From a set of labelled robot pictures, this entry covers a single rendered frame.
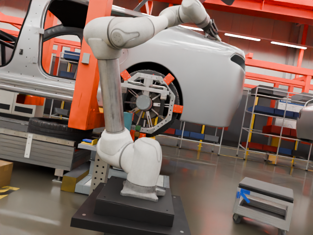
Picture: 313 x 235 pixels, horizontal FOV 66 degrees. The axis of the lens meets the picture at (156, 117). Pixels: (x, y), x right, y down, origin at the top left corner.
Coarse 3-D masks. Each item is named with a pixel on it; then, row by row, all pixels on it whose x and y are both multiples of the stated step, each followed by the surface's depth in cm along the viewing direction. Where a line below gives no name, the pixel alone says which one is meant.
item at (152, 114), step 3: (138, 93) 270; (141, 93) 270; (153, 93) 269; (153, 96) 269; (156, 99) 269; (156, 102) 269; (159, 102) 269; (153, 108) 269; (156, 108) 269; (150, 111) 269; (156, 111) 269; (138, 114) 270; (144, 114) 270; (150, 114) 269; (153, 114) 269; (141, 117) 270; (144, 117) 270
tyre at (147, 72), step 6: (132, 72) 233; (138, 72) 231; (144, 72) 231; (150, 72) 231; (156, 72) 231; (174, 90) 230; (174, 102) 230; (174, 114) 230; (174, 120) 231; (162, 126) 231; (168, 126) 230; (144, 132) 231; (156, 132) 231; (162, 132) 231
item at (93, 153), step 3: (93, 153) 224; (90, 156) 226; (93, 156) 225; (93, 159) 226; (93, 162) 230; (90, 165) 230; (93, 165) 230; (90, 168) 230; (93, 168) 230; (90, 171) 230; (90, 174) 229
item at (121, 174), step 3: (111, 168) 234; (111, 171) 227; (114, 171) 227; (117, 171) 232; (120, 171) 232; (123, 171) 232; (108, 174) 227; (111, 174) 227; (114, 174) 227; (117, 174) 226; (120, 174) 226; (123, 174) 226; (126, 174) 226; (108, 177) 227; (120, 177) 226; (123, 177) 226; (126, 177) 226
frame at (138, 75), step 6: (132, 78) 223; (138, 78) 228; (150, 78) 222; (156, 78) 222; (162, 78) 222; (174, 96) 222; (168, 114) 222; (168, 120) 222; (132, 126) 223; (156, 126) 222; (150, 132) 222
